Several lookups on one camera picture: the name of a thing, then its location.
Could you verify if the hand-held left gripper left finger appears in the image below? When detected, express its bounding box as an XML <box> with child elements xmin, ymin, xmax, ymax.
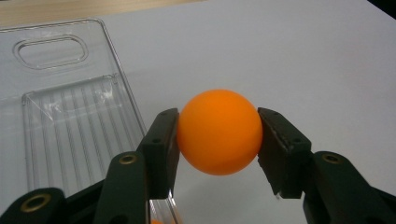
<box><xmin>136</xmin><ymin>107</ymin><xmax>181</xmax><ymax>201</ymax></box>

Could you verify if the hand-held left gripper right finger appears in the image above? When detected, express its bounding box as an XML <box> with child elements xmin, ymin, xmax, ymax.
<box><xmin>256</xmin><ymin>106</ymin><xmax>313</xmax><ymax>200</ymax></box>

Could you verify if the orange ball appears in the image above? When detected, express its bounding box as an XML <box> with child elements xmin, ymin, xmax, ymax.
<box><xmin>176</xmin><ymin>89</ymin><xmax>264</xmax><ymax>176</ymax></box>

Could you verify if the clear plastic tray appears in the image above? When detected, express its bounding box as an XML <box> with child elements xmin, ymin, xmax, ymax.
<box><xmin>0</xmin><ymin>18</ymin><xmax>185</xmax><ymax>224</ymax></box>

